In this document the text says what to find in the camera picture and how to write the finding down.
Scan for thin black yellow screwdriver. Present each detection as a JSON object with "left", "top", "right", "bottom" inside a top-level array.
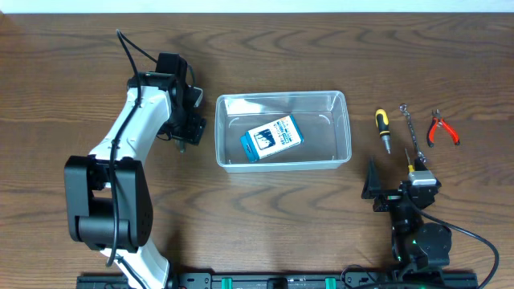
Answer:
[{"left": 404, "top": 148, "right": 415, "bottom": 173}]

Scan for yellow black stubby screwdriver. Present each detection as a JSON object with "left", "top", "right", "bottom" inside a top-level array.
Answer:
[{"left": 375, "top": 108, "right": 391, "bottom": 154}]

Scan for blue white cardboard box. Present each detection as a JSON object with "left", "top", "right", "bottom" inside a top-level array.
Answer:
[{"left": 240, "top": 115, "right": 304, "bottom": 163}]

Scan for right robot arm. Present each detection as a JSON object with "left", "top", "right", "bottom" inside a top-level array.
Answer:
[{"left": 361, "top": 160, "right": 452, "bottom": 281}]

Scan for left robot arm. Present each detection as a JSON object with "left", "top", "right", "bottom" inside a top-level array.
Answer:
[{"left": 64, "top": 72, "right": 203, "bottom": 288}]

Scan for clear plastic container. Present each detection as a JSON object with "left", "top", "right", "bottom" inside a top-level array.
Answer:
[{"left": 214, "top": 91, "right": 352, "bottom": 173}]

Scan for silver combination wrench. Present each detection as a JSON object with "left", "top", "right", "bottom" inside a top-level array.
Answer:
[{"left": 399, "top": 104, "right": 426, "bottom": 163}]

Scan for red-handled pliers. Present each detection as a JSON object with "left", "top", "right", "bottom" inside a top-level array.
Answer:
[{"left": 426, "top": 109, "right": 461, "bottom": 149}]

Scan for black mounting rail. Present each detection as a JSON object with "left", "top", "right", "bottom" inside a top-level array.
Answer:
[{"left": 75, "top": 271, "right": 479, "bottom": 289}]

